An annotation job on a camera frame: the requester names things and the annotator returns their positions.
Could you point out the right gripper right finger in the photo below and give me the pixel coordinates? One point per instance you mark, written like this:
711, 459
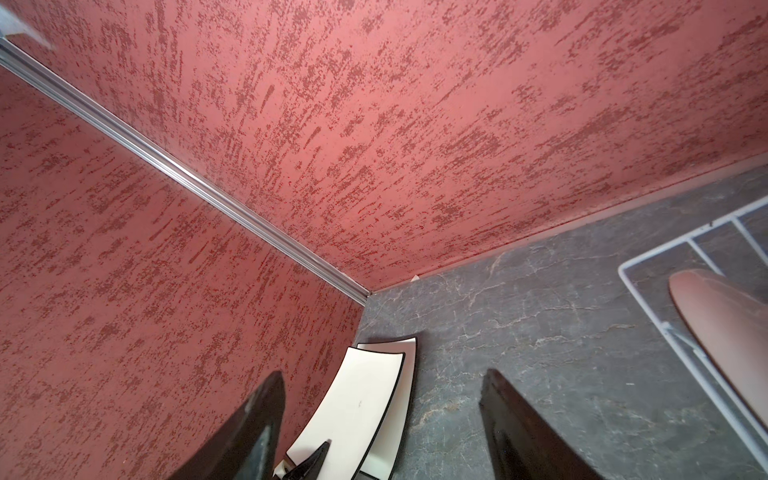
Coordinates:
521, 444

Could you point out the white round bowl plate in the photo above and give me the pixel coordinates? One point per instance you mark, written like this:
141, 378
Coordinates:
731, 326

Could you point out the white square plate black rim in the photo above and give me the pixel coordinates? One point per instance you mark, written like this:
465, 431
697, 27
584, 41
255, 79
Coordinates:
380, 460

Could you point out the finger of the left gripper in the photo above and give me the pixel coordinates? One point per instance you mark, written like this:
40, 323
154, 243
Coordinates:
309, 469

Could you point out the white wire dish rack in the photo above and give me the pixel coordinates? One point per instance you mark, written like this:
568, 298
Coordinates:
682, 341

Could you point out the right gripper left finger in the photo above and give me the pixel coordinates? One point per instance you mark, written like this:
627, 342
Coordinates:
244, 447

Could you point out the left corner aluminium profile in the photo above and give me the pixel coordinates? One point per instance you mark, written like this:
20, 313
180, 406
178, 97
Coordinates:
24, 66

